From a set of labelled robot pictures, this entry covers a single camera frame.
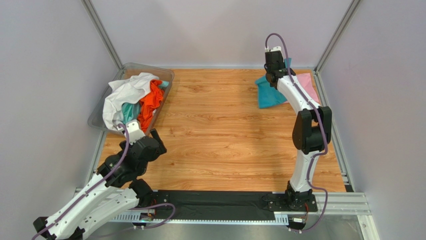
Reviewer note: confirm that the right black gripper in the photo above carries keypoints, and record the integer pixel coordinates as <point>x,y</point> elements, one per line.
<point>272,76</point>

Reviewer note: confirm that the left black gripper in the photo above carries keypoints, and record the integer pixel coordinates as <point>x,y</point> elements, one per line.
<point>162,148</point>

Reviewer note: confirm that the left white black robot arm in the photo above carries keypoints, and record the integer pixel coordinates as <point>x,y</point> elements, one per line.
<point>115,187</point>

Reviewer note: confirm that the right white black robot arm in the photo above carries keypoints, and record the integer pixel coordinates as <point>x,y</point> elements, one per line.
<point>311,134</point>

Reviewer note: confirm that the folded pink t shirt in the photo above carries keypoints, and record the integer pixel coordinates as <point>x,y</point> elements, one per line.
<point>308,86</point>

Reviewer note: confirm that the orange t shirt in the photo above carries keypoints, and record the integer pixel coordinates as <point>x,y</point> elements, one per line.
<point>150,103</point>

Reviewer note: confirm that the light teal t shirt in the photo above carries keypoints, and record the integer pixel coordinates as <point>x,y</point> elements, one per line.
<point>130,111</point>

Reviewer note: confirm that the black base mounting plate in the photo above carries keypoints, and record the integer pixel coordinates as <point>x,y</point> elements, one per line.
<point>224,205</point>

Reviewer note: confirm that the white t shirt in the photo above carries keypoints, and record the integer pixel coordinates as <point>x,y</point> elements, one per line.
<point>129,90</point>

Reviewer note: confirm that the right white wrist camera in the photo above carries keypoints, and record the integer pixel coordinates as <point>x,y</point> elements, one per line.
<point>273,49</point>

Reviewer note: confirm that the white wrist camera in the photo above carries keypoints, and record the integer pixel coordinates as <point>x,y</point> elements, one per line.
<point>273,49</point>
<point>134,129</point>

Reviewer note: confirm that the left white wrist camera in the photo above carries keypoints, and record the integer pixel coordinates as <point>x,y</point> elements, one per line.
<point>134,129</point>

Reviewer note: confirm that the right aluminium frame post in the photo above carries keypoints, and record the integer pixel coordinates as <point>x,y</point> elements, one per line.
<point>342,26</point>

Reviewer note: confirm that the aluminium frame post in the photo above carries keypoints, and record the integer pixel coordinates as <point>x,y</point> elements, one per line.
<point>100,28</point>
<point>342,26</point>

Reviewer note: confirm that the aluminium front rail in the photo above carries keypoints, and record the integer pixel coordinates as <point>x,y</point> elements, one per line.
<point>333,203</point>

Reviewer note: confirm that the left aluminium frame post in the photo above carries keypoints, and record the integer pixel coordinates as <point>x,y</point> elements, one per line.
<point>100,28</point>

